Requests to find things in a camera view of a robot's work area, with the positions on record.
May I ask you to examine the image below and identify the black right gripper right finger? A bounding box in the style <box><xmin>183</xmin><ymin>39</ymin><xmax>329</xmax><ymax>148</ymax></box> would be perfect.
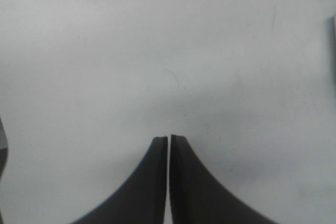
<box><xmin>169</xmin><ymin>135</ymin><xmax>272</xmax><ymax>224</ymax></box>

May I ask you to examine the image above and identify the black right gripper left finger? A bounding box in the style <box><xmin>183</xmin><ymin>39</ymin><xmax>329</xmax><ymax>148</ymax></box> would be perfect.
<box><xmin>74</xmin><ymin>136</ymin><xmax>168</xmax><ymax>224</ymax></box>

